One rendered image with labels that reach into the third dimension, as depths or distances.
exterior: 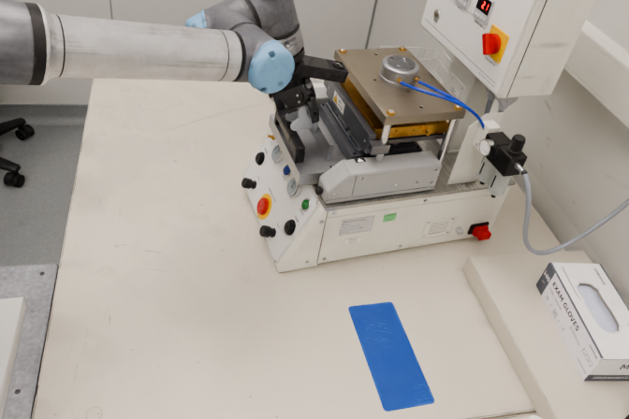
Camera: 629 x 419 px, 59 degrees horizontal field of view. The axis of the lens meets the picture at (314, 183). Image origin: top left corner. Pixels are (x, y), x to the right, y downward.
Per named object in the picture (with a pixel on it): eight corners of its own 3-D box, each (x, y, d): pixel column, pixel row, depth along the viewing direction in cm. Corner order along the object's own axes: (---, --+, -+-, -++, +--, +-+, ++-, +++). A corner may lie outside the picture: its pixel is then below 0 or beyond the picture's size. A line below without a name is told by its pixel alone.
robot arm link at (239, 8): (204, 38, 85) (265, 8, 88) (176, 12, 92) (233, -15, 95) (220, 79, 91) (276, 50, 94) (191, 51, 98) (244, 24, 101)
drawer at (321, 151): (383, 118, 138) (389, 91, 133) (424, 173, 123) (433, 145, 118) (268, 127, 128) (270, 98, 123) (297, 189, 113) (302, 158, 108)
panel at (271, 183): (241, 178, 141) (278, 120, 133) (275, 266, 120) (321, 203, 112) (235, 176, 140) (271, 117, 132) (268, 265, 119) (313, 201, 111)
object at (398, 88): (419, 79, 138) (433, 31, 129) (489, 155, 116) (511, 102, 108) (328, 85, 129) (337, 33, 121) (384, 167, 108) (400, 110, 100)
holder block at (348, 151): (381, 108, 135) (384, 98, 133) (419, 158, 121) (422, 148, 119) (317, 112, 129) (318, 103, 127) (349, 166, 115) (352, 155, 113)
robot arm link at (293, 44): (292, 13, 104) (306, 33, 98) (297, 35, 107) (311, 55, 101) (255, 27, 103) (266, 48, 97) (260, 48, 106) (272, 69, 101)
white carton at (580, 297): (585, 285, 123) (601, 263, 118) (641, 381, 105) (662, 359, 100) (534, 284, 121) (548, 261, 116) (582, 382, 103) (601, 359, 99)
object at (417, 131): (401, 88, 133) (411, 52, 127) (446, 143, 118) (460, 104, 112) (334, 93, 127) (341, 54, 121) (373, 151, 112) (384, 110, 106)
